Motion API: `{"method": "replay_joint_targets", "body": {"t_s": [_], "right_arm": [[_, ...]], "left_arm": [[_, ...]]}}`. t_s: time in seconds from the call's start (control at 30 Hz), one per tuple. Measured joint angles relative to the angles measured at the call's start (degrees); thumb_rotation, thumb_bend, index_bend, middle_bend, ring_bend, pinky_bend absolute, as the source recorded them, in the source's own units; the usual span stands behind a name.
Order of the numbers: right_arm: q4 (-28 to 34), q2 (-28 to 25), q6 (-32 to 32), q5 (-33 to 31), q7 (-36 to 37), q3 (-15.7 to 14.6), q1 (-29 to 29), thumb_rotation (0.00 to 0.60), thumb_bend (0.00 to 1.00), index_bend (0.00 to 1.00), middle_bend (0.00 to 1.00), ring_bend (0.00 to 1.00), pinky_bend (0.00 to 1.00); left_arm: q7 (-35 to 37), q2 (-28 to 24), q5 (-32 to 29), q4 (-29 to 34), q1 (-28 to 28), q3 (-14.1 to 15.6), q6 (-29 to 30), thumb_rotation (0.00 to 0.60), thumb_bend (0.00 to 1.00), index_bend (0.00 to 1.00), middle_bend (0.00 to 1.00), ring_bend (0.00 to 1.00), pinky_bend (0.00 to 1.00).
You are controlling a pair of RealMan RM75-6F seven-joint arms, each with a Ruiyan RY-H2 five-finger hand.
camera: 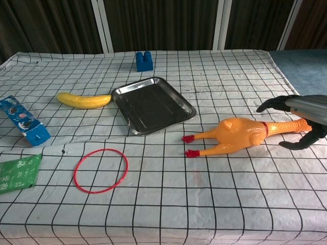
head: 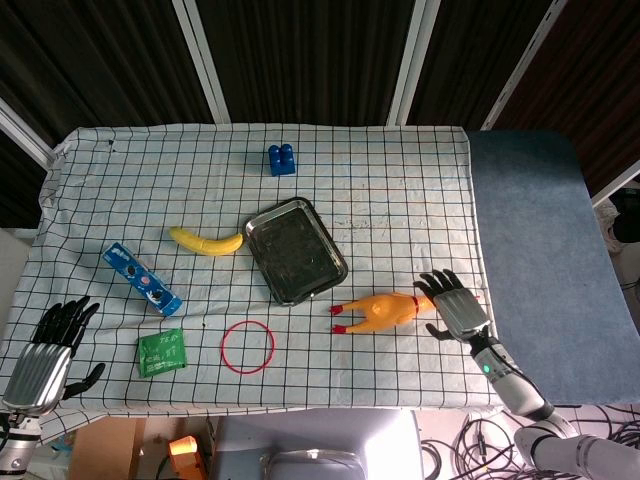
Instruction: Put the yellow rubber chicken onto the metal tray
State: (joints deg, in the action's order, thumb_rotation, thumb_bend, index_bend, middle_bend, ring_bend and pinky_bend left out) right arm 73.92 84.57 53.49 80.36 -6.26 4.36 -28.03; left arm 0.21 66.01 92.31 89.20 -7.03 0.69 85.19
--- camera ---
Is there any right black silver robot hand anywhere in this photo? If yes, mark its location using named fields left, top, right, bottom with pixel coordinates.
left=256, top=94, right=327, bottom=151

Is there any orange rubber chicken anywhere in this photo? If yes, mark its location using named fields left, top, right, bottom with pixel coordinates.
left=181, top=116, right=313, bottom=158

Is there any stainless steel tray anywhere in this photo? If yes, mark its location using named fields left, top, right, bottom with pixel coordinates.
left=111, top=77, right=197, bottom=136

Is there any yellow banana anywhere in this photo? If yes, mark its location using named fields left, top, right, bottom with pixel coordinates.
left=56, top=92, right=112, bottom=110

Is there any blue felt table cover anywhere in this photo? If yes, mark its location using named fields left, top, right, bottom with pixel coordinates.
left=268, top=50, right=327, bottom=95

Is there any blue building block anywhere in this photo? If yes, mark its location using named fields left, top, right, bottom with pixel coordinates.
left=135, top=51, right=154, bottom=72

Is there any white black checked tablecloth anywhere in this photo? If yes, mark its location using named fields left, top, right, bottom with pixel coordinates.
left=0, top=50, right=327, bottom=245

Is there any blue cookie box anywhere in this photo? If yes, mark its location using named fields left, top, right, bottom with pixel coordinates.
left=0, top=95, right=52, bottom=148

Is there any green tea packet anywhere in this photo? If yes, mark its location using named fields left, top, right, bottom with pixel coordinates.
left=0, top=153, right=43, bottom=195

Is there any white frame post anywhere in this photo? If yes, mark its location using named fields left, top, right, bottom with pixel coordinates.
left=213, top=0, right=232, bottom=51
left=91, top=0, right=114, bottom=54
left=277, top=0, right=303, bottom=51

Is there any thin red ring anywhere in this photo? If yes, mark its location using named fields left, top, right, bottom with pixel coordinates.
left=74, top=149, right=128, bottom=194

